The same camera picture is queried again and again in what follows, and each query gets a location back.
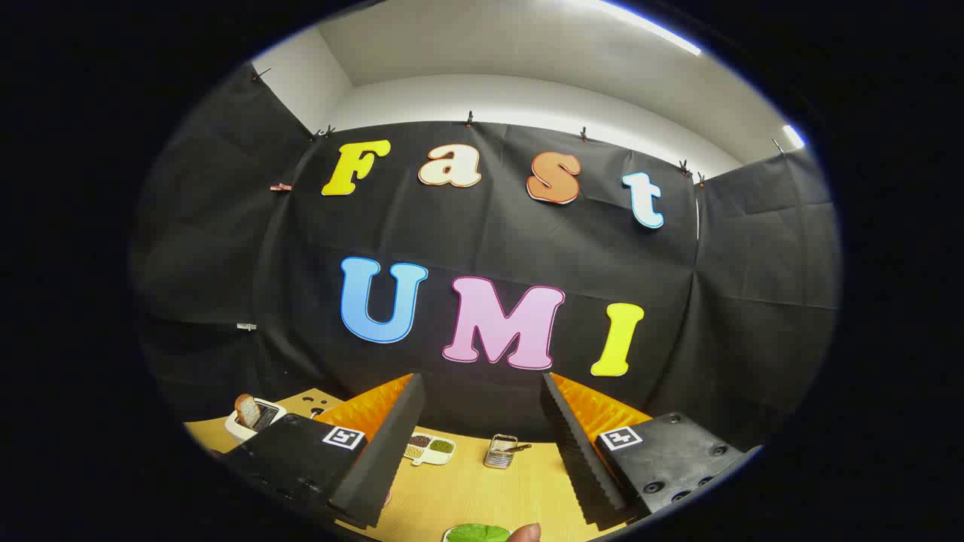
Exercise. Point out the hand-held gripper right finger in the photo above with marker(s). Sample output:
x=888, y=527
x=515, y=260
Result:
x=576, y=452

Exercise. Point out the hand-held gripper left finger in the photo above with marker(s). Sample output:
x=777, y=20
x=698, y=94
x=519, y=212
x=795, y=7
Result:
x=392, y=452

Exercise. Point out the white bread slice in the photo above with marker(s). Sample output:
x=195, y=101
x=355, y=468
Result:
x=246, y=410

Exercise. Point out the yellow soybeans pile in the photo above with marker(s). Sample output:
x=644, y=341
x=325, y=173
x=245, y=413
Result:
x=413, y=452

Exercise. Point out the brown beans pile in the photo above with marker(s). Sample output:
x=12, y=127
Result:
x=419, y=440

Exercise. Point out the white divided dish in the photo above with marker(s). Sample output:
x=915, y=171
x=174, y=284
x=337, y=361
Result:
x=433, y=458

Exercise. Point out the green beans pile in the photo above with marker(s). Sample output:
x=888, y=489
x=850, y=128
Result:
x=442, y=446

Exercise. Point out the green lettuce leaf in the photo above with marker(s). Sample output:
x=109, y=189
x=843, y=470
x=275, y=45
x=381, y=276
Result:
x=478, y=534

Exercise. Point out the white toaster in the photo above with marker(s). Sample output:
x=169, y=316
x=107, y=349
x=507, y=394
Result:
x=237, y=433

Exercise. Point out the black backdrop cloth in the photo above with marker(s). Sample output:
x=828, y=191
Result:
x=489, y=226

